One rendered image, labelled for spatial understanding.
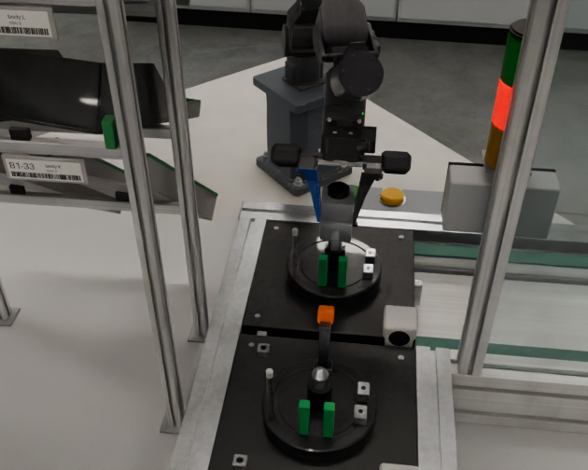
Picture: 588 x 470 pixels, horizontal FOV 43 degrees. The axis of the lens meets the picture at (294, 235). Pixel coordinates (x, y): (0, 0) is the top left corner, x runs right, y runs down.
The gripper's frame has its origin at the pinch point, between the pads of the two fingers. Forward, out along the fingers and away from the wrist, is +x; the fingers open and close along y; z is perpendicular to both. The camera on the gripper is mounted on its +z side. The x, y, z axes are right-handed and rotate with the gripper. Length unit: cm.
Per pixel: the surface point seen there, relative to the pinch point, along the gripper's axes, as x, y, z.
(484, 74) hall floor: -77, 61, -280
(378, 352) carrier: 20.3, 6.9, 2.2
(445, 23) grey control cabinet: -108, 42, -302
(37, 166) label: -0.1, -30.4, 26.9
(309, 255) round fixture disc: 8.7, -3.9, -9.6
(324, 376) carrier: 21.3, 0.4, 15.5
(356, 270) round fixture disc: 10.2, 3.2, -7.5
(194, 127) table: -16, -35, -62
